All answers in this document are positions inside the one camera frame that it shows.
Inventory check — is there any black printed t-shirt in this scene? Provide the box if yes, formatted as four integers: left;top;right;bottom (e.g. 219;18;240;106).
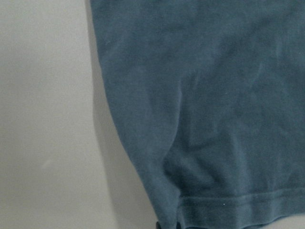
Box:
91;0;305;229

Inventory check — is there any brown paper table cover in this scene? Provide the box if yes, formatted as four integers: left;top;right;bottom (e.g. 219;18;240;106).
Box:
0;0;157;229

